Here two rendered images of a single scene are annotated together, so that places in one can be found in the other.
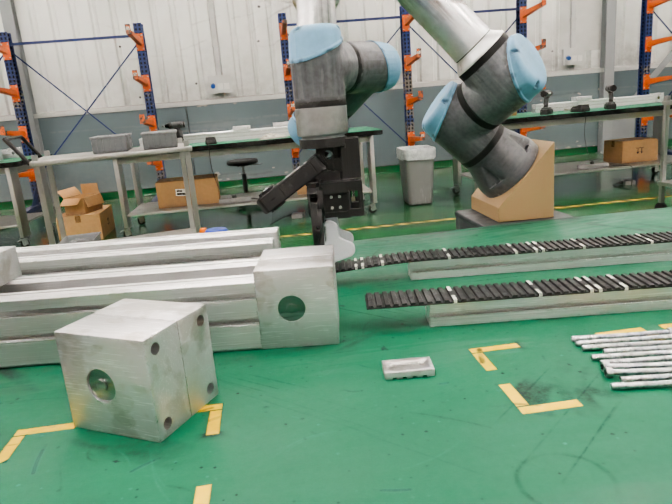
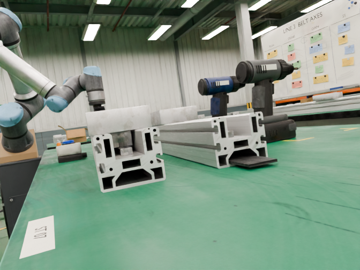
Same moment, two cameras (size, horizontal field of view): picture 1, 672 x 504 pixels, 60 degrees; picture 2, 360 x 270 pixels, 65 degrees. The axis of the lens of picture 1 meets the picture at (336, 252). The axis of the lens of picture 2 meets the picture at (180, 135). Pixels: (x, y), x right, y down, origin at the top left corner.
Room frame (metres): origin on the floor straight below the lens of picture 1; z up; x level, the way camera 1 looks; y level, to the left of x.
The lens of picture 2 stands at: (0.95, 1.32, 0.87)
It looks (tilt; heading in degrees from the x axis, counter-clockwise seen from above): 3 degrees down; 251
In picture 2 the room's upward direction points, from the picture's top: 8 degrees counter-clockwise
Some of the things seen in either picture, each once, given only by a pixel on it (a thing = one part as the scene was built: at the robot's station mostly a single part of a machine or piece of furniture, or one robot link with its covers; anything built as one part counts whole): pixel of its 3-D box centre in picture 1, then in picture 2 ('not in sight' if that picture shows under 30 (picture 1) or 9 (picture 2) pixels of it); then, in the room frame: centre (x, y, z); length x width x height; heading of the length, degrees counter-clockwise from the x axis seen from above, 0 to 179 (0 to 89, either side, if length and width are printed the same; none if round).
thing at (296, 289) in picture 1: (300, 291); not in sight; (0.69, 0.05, 0.83); 0.12 x 0.09 x 0.10; 179
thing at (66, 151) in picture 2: not in sight; (72, 151); (0.99, 0.21, 0.81); 0.10 x 0.08 x 0.06; 179
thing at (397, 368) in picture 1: (407, 368); not in sight; (0.54, -0.06, 0.78); 0.05 x 0.03 x 0.01; 90
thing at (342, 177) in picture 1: (331, 178); (98, 115); (0.86, 0.00, 0.94); 0.09 x 0.08 x 0.12; 89
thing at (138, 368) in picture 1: (149, 359); not in sight; (0.52, 0.19, 0.83); 0.11 x 0.10 x 0.10; 156
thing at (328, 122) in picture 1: (322, 123); (95, 97); (0.87, 0.00, 1.02); 0.08 x 0.08 x 0.05
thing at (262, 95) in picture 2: not in sight; (274, 99); (0.44, 0.67, 0.89); 0.20 x 0.08 x 0.22; 5
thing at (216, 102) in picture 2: not in sight; (229, 107); (0.45, 0.44, 0.89); 0.20 x 0.08 x 0.22; 1
